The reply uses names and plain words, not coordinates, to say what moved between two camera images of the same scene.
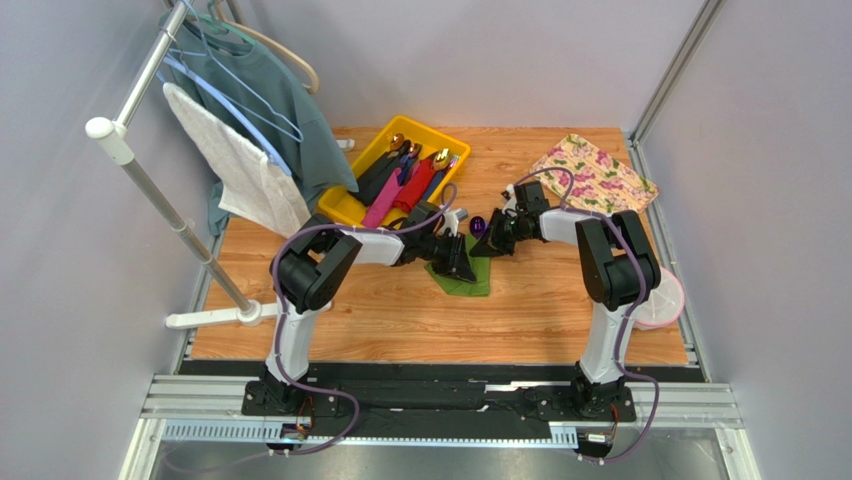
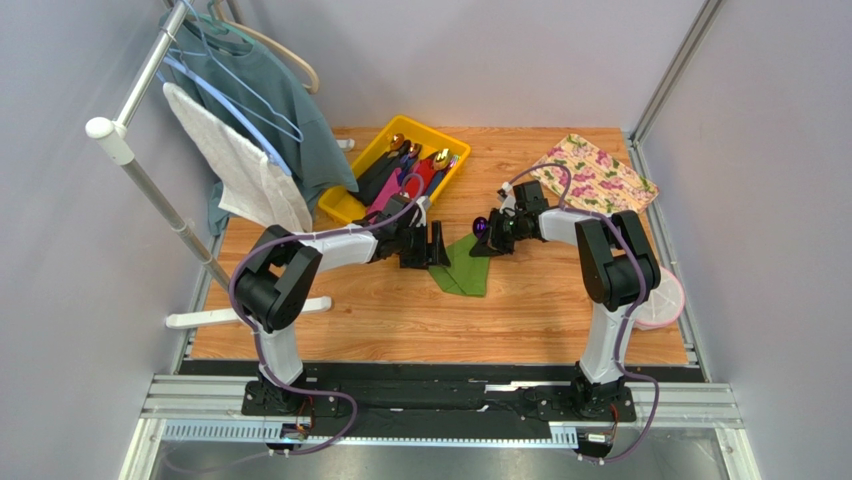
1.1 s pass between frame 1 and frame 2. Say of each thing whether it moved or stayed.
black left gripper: moved
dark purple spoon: stayed
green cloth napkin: stayed
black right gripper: stayed
